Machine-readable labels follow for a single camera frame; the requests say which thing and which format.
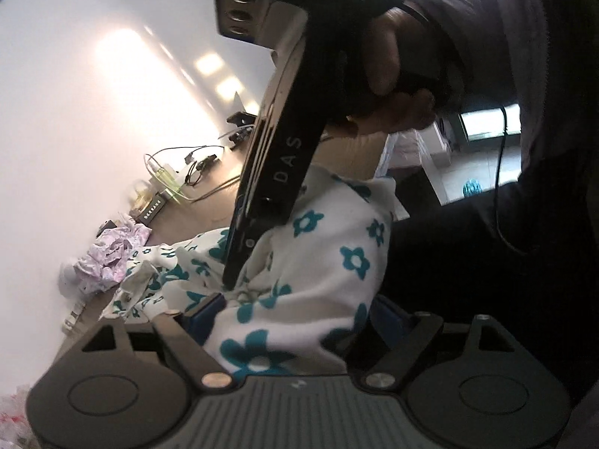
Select black cable with clip device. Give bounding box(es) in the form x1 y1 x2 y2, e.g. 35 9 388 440
184 145 224 186

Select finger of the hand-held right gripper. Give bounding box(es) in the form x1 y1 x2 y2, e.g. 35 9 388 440
222 196 287 291

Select black box with white print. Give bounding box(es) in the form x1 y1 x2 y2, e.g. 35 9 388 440
136 194 170 224

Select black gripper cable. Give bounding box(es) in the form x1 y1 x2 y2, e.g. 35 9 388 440
493 105 530 257

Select white furniture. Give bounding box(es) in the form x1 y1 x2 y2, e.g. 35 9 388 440
381 119 458 207

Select white robot-shaped speaker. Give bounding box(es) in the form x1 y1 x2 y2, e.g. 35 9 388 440
58 262 83 298

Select person's right forearm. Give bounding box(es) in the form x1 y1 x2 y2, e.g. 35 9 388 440
388 0 553 117

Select purple floral garment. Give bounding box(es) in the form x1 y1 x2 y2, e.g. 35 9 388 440
75 222 153 295

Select clear red-printed plastic bag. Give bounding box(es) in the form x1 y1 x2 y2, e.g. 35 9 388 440
0 382 39 449

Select white teal-flowered pants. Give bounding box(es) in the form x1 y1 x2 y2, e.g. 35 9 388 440
100 164 411 381

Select person's right hand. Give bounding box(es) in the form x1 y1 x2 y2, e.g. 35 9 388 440
345 7 439 137

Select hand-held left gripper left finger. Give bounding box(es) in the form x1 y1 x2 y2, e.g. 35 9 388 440
79 292 235 391

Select black phone stand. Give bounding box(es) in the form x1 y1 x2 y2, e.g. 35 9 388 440
227 111 259 145

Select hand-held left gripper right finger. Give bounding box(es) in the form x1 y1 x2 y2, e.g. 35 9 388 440
346 297 520 391

